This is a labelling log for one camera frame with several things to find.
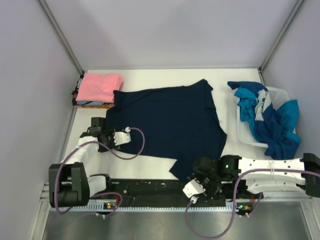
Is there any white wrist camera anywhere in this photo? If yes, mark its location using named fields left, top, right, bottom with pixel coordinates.
left=182, top=178, right=206, bottom=204
left=113, top=126, right=131, bottom=146

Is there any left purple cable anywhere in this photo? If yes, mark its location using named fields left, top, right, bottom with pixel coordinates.
left=54, top=126, right=146, bottom=217

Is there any grey slotted cable duct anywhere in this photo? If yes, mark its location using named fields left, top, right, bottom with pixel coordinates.
left=49, top=199, right=241, bottom=213

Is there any blue white t shirt pile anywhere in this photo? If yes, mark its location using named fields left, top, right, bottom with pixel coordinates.
left=227, top=81, right=301, bottom=160

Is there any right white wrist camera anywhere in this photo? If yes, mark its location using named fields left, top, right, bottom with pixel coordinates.
left=182, top=178, right=206, bottom=204

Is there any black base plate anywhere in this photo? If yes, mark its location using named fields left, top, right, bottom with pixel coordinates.
left=106, top=178, right=236, bottom=208

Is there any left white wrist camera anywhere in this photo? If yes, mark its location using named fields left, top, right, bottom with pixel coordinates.
left=113, top=126, right=131, bottom=146

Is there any navy blue t shirt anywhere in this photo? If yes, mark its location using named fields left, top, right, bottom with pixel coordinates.
left=106, top=79, right=227, bottom=182

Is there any white plastic laundry basket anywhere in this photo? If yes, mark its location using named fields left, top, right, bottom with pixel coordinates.
left=236, top=86, right=291, bottom=149

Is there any purple cable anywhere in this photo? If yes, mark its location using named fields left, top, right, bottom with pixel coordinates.
left=184, top=167, right=306, bottom=239
left=54, top=126, right=146, bottom=217

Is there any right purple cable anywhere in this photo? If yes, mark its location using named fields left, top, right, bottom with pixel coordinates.
left=184, top=167, right=306, bottom=239

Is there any aluminium frame rail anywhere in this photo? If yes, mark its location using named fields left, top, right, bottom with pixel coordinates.
left=40, top=182, right=50, bottom=201

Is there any stack of folded shirts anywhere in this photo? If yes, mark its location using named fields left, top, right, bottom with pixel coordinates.
left=71, top=73, right=114, bottom=109

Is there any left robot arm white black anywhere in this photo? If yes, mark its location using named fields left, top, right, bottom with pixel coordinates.
left=48, top=117, right=115, bottom=208

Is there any pink folded t shirt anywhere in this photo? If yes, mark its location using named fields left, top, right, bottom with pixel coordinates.
left=75, top=73, right=124, bottom=104

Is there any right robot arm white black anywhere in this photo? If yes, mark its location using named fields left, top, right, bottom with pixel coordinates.
left=182, top=153, right=320, bottom=203

